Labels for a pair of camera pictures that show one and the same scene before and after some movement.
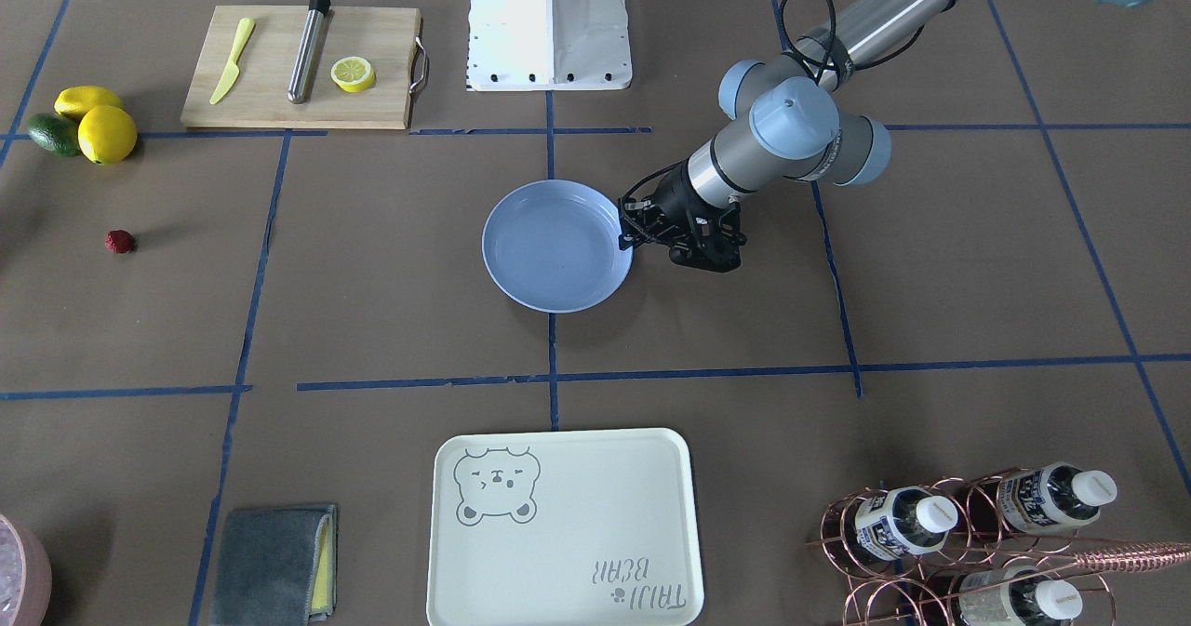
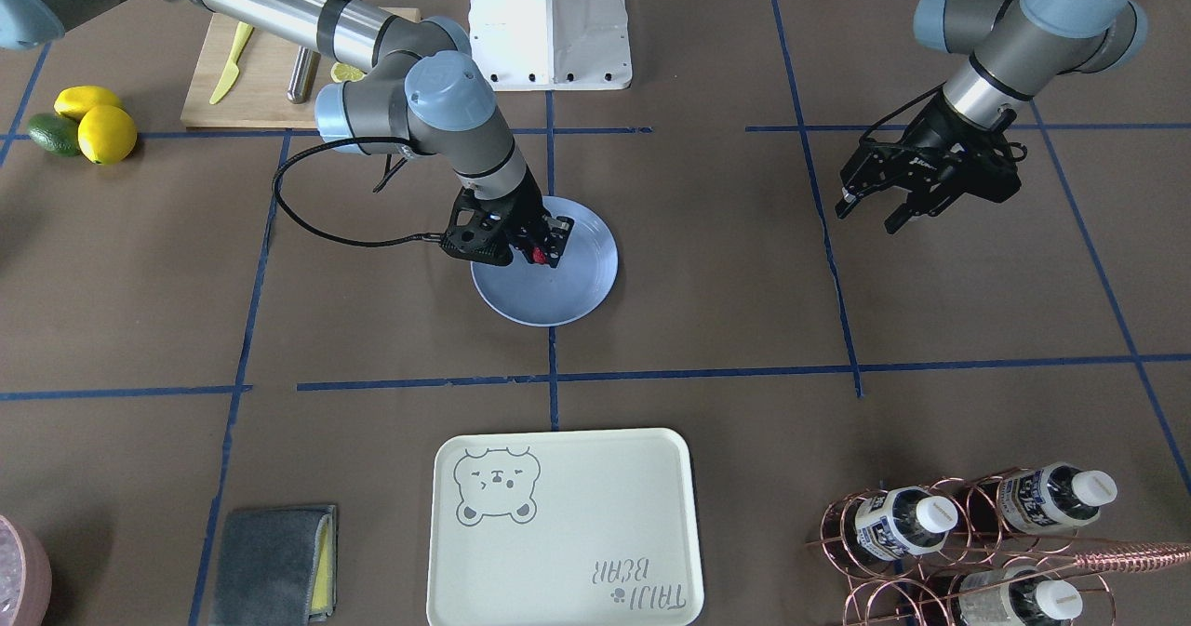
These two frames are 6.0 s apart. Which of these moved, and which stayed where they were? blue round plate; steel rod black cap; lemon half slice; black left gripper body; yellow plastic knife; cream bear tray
Moved: blue round plate; black left gripper body
Stayed: steel rod black cap; cream bear tray; lemon half slice; yellow plastic knife
